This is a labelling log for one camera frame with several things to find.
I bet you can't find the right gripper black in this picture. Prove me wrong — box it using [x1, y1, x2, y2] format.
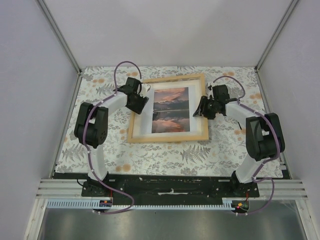
[194, 96, 219, 121]

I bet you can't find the cream mat board passe-partout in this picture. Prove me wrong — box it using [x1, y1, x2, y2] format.
[132, 78, 204, 137]

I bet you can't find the sunset landscape photo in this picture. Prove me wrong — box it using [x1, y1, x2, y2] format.
[151, 87, 190, 134]

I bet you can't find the wooden picture frame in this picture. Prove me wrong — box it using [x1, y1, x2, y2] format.
[127, 73, 209, 144]

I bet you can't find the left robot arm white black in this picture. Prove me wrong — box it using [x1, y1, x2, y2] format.
[73, 77, 151, 197]

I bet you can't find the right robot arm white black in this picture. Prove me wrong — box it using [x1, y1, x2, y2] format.
[193, 84, 285, 197]

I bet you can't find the floral patterned table mat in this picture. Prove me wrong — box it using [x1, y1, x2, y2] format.
[55, 65, 284, 179]

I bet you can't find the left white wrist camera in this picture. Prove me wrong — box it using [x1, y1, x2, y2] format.
[138, 83, 151, 98]

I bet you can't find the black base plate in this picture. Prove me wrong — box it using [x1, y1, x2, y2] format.
[54, 173, 260, 207]

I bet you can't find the white slotted cable duct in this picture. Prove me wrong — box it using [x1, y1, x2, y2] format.
[46, 199, 236, 211]

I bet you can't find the left aluminium corner post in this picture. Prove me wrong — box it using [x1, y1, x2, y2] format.
[36, 0, 83, 74]

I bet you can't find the aluminium corner post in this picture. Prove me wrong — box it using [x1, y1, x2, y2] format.
[254, 0, 301, 71]
[36, 0, 83, 74]

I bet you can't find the right aluminium corner post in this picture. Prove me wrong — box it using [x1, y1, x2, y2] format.
[254, 0, 301, 71]

